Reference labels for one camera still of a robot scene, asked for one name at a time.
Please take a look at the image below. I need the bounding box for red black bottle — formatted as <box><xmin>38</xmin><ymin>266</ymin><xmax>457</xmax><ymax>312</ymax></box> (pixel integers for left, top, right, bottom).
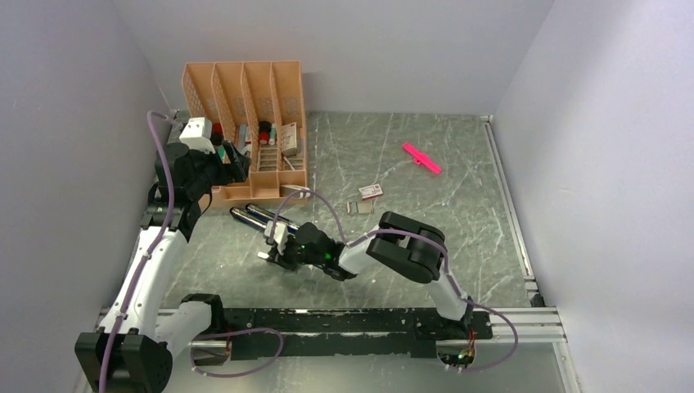
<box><xmin>258</xmin><ymin>120</ymin><xmax>272</xmax><ymax>145</ymax></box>
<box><xmin>210</xmin><ymin>123</ymin><xmax>224</xmax><ymax>147</ymax></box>

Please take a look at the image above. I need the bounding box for white grey stapler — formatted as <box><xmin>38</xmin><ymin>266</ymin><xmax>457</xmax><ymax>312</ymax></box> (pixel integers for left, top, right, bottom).
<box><xmin>280</xmin><ymin>184</ymin><xmax>311</xmax><ymax>199</ymax></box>

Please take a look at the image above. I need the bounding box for red black bottle left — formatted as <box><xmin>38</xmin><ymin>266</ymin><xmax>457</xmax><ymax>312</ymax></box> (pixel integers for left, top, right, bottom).
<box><xmin>210</xmin><ymin>123</ymin><xmax>224</xmax><ymax>147</ymax></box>

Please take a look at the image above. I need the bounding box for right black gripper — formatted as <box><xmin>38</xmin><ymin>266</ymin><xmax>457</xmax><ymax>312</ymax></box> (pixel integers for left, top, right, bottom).
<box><xmin>267</xmin><ymin>237</ymin><xmax>325</xmax><ymax>273</ymax></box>

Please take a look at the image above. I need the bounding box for red white staple box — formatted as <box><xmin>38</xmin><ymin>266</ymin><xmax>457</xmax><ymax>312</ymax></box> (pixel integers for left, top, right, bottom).
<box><xmin>358</xmin><ymin>183</ymin><xmax>384</xmax><ymax>201</ymax></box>

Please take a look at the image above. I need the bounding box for grey stapler in organizer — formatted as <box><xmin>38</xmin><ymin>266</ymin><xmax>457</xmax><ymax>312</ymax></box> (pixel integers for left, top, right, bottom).
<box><xmin>236</xmin><ymin>124</ymin><xmax>252</xmax><ymax>162</ymax></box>

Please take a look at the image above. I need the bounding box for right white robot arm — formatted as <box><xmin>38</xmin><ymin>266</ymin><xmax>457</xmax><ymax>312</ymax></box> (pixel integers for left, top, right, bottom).
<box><xmin>258</xmin><ymin>211</ymin><xmax>474</xmax><ymax>339</ymax></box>

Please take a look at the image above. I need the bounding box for white box in organizer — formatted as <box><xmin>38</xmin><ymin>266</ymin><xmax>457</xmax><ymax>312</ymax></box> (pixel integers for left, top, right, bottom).
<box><xmin>281</xmin><ymin>122</ymin><xmax>300</xmax><ymax>156</ymax></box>

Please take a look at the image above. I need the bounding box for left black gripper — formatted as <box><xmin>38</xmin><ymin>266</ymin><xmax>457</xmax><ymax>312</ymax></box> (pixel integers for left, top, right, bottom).
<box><xmin>186</xmin><ymin>140</ymin><xmax>250</xmax><ymax>199</ymax></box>

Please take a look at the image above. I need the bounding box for blue stapler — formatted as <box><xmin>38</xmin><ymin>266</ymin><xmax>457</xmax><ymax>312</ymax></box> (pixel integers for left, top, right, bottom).
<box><xmin>245</xmin><ymin>203</ymin><xmax>300</xmax><ymax>233</ymax></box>
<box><xmin>229</xmin><ymin>207</ymin><xmax>268</xmax><ymax>233</ymax></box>

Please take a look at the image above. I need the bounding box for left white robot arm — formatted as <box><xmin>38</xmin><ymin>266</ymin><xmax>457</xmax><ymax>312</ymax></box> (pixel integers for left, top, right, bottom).
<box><xmin>74</xmin><ymin>142</ymin><xmax>251</xmax><ymax>392</ymax></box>

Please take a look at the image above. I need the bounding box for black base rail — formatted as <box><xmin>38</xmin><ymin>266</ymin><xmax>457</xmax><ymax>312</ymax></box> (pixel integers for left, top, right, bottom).
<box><xmin>195</xmin><ymin>300</ymin><xmax>493</xmax><ymax>360</ymax></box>

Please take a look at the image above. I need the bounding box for red black bottle right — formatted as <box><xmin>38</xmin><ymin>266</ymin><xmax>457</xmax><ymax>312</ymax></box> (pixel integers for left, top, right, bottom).
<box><xmin>258</xmin><ymin>120</ymin><xmax>272</xmax><ymax>145</ymax></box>

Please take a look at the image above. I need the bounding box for pink plastic clip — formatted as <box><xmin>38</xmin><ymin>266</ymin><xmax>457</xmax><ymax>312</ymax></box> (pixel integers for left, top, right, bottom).
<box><xmin>402</xmin><ymin>142</ymin><xmax>442</xmax><ymax>174</ymax></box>

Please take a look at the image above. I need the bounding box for orange plastic desk organizer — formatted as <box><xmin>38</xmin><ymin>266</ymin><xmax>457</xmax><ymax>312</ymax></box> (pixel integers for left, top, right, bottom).
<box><xmin>182</xmin><ymin>61</ymin><xmax>309</xmax><ymax>207</ymax></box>

